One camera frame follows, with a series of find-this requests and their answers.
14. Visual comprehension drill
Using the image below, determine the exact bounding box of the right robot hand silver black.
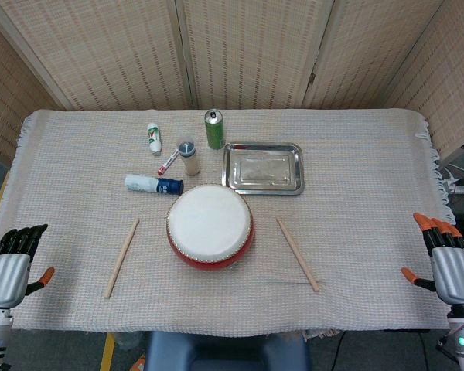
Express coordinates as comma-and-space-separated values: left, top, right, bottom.
401, 212, 464, 306

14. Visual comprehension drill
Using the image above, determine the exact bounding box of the woven folding screen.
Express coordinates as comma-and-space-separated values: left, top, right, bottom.
0, 0, 464, 167

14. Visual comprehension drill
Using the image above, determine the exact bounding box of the beige woven tablecloth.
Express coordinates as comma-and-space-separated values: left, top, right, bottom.
0, 108, 464, 339

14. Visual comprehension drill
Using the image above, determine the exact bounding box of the red drum with white head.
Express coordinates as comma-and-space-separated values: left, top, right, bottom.
165, 184, 255, 272

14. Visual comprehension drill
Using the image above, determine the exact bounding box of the wooden drumstick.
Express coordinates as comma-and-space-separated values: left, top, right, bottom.
275, 217, 320, 293
104, 218, 140, 299

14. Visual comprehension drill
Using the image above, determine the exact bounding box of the red and white marker pen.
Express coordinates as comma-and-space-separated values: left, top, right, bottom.
156, 148, 180, 175

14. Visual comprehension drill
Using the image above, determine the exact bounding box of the small white green-label bottle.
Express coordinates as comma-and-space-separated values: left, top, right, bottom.
145, 122, 164, 157

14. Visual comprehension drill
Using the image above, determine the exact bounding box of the green drink can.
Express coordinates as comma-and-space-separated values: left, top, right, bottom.
204, 108, 226, 151

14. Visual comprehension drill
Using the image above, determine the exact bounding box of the white power strip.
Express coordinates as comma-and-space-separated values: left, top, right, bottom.
446, 169, 464, 196

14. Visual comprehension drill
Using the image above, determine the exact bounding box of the beige bottle with clear cap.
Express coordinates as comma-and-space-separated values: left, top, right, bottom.
176, 136, 201, 177

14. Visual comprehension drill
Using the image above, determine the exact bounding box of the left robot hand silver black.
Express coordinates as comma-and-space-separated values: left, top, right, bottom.
0, 223, 56, 310

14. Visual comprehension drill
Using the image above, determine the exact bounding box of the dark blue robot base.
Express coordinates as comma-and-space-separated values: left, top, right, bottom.
144, 330, 311, 371

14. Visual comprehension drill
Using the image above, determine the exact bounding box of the white bottle with blue cap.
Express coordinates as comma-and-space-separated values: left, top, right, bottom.
124, 173, 185, 196

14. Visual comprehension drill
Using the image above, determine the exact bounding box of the rectangular stainless steel tray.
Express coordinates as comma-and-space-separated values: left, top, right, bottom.
221, 141, 305, 196

